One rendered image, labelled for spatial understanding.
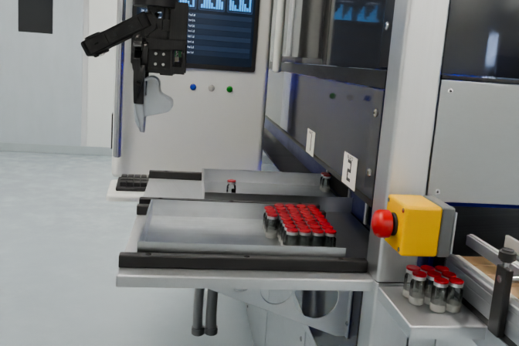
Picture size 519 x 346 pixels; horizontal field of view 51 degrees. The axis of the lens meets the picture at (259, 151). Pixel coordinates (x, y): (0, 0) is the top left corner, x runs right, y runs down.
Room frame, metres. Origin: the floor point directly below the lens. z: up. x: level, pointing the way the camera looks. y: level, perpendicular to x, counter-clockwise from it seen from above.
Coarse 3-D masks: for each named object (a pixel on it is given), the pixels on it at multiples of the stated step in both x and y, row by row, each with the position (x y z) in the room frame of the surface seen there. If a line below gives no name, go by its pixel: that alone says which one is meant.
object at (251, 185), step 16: (208, 176) 1.43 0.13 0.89; (224, 176) 1.43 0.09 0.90; (240, 176) 1.44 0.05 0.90; (256, 176) 1.45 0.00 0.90; (272, 176) 1.45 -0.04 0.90; (288, 176) 1.46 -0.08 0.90; (304, 176) 1.46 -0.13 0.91; (320, 176) 1.47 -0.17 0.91; (208, 192) 1.17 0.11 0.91; (224, 192) 1.18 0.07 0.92; (240, 192) 1.32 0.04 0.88; (256, 192) 1.34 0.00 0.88; (272, 192) 1.35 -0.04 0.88; (288, 192) 1.36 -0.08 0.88; (304, 192) 1.37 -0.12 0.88; (320, 192) 1.39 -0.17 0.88; (320, 208) 1.21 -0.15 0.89; (336, 208) 1.21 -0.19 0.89
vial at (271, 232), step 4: (272, 212) 1.00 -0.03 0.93; (268, 216) 0.99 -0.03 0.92; (272, 216) 0.98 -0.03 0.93; (276, 216) 0.99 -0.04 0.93; (268, 220) 0.99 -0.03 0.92; (272, 220) 0.98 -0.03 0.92; (276, 220) 0.99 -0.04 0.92; (268, 224) 0.98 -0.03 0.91; (272, 224) 0.98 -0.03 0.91; (276, 224) 0.99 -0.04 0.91; (268, 228) 0.98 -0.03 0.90; (272, 228) 0.98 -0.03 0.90; (276, 228) 0.99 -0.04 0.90; (268, 232) 0.98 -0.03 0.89; (272, 232) 0.98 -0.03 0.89; (276, 232) 0.99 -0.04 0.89; (268, 236) 0.98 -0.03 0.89; (272, 236) 0.98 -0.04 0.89
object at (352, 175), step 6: (348, 156) 1.01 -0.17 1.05; (354, 162) 0.97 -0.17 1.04; (354, 168) 0.97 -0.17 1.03; (342, 174) 1.04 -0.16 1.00; (348, 174) 1.00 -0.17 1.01; (354, 174) 0.96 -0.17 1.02; (342, 180) 1.03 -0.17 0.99; (354, 180) 0.96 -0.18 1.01; (348, 186) 0.99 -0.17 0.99; (354, 186) 0.96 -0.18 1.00
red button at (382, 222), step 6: (378, 210) 0.75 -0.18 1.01; (384, 210) 0.75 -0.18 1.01; (372, 216) 0.76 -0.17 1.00; (378, 216) 0.74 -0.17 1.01; (384, 216) 0.73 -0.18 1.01; (390, 216) 0.74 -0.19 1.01; (372, 222) 0.75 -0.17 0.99; (378, 222) 0.73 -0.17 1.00; (384, 222) 0.73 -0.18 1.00; (390, 222) 0.73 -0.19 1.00; (372, 228) 0.75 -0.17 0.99; (378, 228) 0.73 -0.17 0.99; (384, 228) 0.73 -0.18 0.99; (390, 228) 0.73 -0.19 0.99; (378, 234) 0.74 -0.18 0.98; (384, 234) 0.73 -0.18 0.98; (390, 234) 0.73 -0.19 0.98
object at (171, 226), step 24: (168, 216) 1.08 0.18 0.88; (192, 216) 1.09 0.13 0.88; (216, 216) 1.09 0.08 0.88; (240, 216) 1.10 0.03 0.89; (144, 240) 0.91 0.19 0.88; (168, 240) 0.93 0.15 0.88; (192, 240) 0.94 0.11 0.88; (216, 240) 0.95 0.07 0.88; (240, 240) 0.96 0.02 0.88; (264, 240) 0.97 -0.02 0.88
